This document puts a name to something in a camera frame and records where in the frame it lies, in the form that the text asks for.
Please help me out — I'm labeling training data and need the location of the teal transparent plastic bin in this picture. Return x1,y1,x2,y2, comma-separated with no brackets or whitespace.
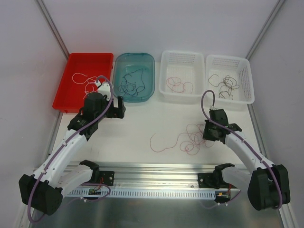
112,53,155,103

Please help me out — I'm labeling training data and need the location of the red plastic tray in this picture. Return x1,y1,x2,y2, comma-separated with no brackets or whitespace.
52,53,114,113

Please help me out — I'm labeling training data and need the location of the aluminium frame post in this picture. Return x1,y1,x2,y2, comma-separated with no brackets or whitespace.
35,0,70,60
245,0,286,60

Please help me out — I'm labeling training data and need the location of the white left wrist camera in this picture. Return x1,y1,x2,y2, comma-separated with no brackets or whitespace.
95,81,111,101

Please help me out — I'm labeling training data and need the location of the white perforated basket left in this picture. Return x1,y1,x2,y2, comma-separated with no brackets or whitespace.
159,50,205,104

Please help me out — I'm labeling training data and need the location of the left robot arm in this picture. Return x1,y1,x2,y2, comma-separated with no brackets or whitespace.
19,92,125,216

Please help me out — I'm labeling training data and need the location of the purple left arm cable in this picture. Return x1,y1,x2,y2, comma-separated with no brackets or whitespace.
28,75,114,223

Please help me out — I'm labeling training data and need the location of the white perforated basket right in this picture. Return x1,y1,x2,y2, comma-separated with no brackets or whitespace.
205,55,255,110

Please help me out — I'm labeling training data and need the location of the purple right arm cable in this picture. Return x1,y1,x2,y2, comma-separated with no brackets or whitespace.
201,90,283,209

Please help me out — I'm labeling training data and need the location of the aluminium mounting rail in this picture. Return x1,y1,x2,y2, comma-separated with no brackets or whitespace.
33,161,252,190

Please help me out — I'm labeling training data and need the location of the white perforated basket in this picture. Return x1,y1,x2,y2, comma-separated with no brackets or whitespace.
205,55,255,110
159,50,205,104

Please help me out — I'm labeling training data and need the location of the left aluminium frame post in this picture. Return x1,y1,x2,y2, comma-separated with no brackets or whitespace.
35,0,70,60

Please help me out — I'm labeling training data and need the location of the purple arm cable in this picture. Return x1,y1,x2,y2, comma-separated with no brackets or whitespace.
28,75,114,223
201,90,283,209

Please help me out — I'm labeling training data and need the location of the right aluminium frame post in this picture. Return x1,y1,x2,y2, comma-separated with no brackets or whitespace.
245,0,286,60

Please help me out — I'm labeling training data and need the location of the white slotted cable duct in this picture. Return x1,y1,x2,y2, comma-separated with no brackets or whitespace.
68,187,216,200

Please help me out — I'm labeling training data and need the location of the white cable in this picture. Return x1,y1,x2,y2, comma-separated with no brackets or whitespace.
72,72,100,86
83,82,99,100

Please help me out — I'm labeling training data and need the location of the bundle of thin cables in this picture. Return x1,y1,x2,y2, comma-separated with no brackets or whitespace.
179,123,213,155

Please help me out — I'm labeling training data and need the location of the brown cable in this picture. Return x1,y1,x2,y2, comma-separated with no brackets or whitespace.
208,74,225,88
218,75,240,100

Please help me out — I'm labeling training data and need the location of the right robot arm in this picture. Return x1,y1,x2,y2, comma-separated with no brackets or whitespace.
203,109,290,210

